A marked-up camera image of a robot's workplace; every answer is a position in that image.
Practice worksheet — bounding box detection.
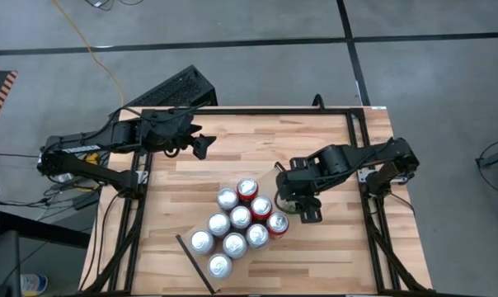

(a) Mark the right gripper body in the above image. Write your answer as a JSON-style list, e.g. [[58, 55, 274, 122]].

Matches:
[[275, 167, 321, 210]]

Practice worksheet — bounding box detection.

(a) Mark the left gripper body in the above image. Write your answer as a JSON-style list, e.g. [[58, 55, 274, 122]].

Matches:
[[139, 107, 203, 158]]

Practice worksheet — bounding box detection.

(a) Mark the orange Fanta can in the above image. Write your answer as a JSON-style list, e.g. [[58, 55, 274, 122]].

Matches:
[[265, 211, 290, 240]]

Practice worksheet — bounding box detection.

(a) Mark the red Fanta strawberry can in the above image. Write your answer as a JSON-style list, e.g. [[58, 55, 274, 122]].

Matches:
[[250, 195, 274, 221]]

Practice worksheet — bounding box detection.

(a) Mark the silver Diet Coke can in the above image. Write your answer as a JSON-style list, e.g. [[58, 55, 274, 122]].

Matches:
[[245, 223, 270, 249], [222, 232, 248, 260], [229, 205, 253, 230]]

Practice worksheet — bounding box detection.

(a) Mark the wooden shelf with black legs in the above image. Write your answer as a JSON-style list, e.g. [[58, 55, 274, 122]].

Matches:
[[175, 162, 318, 295]]

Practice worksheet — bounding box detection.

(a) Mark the silver-topped beverage can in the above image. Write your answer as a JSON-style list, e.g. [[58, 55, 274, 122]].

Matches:
[[216, 186, 239, 211]]

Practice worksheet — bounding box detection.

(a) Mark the black perforated metal box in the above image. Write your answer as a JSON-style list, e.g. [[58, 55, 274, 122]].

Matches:
[[126, 64, 218, 108]]

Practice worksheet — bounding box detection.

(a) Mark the white blue yellow container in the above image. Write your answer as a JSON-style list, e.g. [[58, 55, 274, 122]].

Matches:
[[20, 273, 49, 297]]

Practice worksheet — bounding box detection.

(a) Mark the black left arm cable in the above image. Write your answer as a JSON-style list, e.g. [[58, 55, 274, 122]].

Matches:
[[46, 104, 207, 144]]

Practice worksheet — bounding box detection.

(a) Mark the black aluminium table frame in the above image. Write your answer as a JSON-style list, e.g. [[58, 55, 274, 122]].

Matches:
[[78, 105, 434, 297]]

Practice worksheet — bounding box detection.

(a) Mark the black looped cable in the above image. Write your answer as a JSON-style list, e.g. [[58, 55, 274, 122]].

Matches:
[[312, 93, 329, 113]]

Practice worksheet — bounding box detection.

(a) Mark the yellow hanging cable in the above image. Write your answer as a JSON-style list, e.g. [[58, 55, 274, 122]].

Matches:
[[52, 0, 125, 107]]

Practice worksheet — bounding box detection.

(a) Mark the black floor cable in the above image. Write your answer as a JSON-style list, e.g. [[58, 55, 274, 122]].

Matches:
[[83, 0, 145, 11], [0, 152, 112, 212]]

